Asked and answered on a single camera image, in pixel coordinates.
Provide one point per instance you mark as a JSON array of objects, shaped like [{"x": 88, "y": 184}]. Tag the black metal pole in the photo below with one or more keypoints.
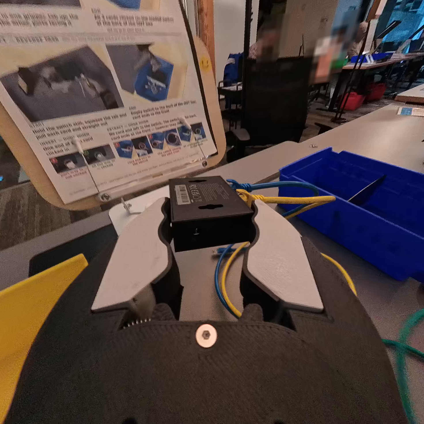
[{"x": 251, "y": 26}]

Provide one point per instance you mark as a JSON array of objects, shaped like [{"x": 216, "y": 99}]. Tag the printed instruction sheet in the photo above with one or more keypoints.
[{"x": 99, "y": 99}]

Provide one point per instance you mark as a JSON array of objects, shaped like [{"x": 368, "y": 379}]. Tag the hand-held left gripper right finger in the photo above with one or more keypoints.
[{"x": 280, "y": 261}]

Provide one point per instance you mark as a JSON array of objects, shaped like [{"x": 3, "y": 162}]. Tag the blue plastic bin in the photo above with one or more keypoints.
[{"x": 364, "y": 232}]

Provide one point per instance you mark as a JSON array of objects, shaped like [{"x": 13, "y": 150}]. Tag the black utility cart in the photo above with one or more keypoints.
[{"x": 230, "y": 97}]

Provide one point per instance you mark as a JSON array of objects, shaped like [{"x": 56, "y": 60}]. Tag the black office chair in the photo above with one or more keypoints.
[{"x": 275, "y": 99}]

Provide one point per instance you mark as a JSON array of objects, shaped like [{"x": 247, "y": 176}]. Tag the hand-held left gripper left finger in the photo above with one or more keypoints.
[{"x": 137, "y": 251}]

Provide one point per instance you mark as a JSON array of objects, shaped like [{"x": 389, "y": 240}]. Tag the wooden desk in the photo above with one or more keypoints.
[{"x": 381, "y": 61}]

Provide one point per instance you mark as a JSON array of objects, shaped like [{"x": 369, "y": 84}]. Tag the white table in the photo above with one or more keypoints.
[{"x": 412, "y": 94}]

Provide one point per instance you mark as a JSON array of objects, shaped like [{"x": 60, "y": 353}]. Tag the wooden display board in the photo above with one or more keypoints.
[{"x": 212, "y": 116}]

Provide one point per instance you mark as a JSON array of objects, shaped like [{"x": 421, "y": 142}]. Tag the black bin divider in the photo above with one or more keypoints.
[{"x": 367, "y": 188}]

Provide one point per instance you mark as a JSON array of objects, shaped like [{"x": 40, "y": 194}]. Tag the black network switch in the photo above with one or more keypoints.
[{"x": 205, "y": 198}]

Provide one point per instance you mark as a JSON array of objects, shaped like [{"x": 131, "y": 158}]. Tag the white metal stand base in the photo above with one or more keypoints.
[{"x": 142, "y": 207}]

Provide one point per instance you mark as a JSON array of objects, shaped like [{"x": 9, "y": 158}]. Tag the yellow plastic bin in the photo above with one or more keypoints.
[{"x": 26, "y": 314}]

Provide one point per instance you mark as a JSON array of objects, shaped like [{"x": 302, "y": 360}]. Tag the red plastic bin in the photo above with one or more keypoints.
[
  {"x": 376, "y": 92},
  {"x": 352, "y": 101}
]

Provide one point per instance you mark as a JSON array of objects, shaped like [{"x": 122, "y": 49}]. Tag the blue jacket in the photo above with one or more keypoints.
[{"x": 233, "y": 69}]

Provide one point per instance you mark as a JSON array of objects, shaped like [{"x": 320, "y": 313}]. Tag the blue printed sheet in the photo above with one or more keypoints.
[{"x": 410, "y": 111}]

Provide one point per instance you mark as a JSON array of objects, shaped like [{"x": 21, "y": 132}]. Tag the yellow smiley sticker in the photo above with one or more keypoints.
[{"x": 205, "y": 64}]

